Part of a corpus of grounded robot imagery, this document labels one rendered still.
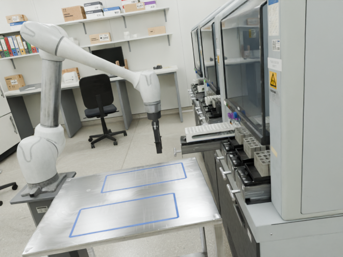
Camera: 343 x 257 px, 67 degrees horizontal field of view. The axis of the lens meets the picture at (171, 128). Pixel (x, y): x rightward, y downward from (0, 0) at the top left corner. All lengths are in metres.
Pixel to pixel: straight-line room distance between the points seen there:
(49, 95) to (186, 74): 3.60
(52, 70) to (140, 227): 1.00
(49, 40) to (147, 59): 3.61
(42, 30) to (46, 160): 0.63
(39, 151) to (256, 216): 1.06
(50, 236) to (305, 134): 0.83
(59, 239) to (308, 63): 0.87
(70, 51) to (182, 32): 3.65
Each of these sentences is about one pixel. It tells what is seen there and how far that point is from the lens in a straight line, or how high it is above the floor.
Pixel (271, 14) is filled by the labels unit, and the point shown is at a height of 1.37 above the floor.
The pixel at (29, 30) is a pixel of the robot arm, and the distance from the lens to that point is 1.39.
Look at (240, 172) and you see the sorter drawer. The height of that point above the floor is 0.82.
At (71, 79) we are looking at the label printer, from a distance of 4.76.
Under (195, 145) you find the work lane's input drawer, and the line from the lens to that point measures 1.38.
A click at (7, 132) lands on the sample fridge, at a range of 4.71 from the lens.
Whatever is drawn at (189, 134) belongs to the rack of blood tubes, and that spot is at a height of 0.86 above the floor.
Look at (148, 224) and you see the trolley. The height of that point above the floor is 0.82.
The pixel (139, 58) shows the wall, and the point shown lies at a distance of 4.88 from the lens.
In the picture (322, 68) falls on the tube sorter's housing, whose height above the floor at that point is 1.22.
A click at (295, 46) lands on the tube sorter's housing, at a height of 1.28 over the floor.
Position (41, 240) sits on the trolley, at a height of 0.82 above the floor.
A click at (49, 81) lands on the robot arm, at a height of 1.23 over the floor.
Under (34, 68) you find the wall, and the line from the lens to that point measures 5.43.
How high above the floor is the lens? 1.35
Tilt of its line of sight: 19 degrees down
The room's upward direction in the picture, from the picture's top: 9 degrees counter-clockwise
